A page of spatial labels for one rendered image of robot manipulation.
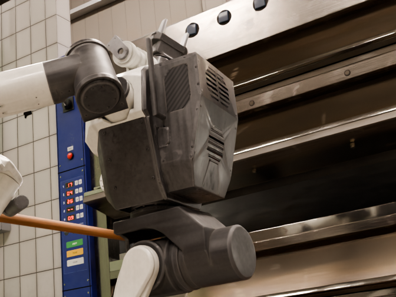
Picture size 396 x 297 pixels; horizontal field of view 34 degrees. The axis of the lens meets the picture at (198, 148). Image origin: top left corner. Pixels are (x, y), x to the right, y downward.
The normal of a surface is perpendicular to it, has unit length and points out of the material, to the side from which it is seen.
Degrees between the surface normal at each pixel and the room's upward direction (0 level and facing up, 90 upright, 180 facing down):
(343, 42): 70
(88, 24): 90
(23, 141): 90
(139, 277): 90
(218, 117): 105
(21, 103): 154
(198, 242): 90
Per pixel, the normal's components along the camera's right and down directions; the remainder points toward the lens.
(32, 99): 0.31, 0.71
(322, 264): -0.53, -0.52
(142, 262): -0.53, -0.22
